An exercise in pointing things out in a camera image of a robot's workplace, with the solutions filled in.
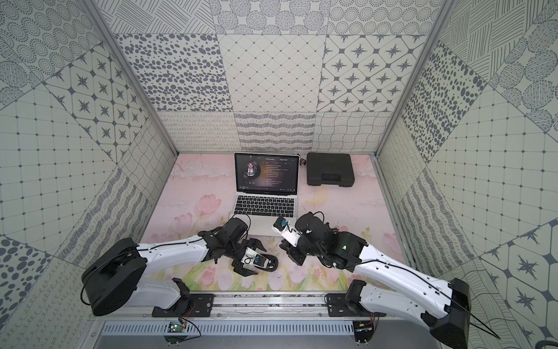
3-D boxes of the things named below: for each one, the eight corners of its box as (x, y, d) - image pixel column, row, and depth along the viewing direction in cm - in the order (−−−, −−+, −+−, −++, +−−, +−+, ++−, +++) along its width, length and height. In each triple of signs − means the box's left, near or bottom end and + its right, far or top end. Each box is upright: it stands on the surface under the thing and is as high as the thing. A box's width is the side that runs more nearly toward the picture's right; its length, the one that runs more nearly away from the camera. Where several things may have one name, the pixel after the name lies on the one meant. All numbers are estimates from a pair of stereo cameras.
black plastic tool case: (307, 186, 107) (308, 181, 104) (305, 157, 120) (305, 152, 117) (355, 186, 107) (357, 181, 104) (347, 157, 120) (349, 152, 117)
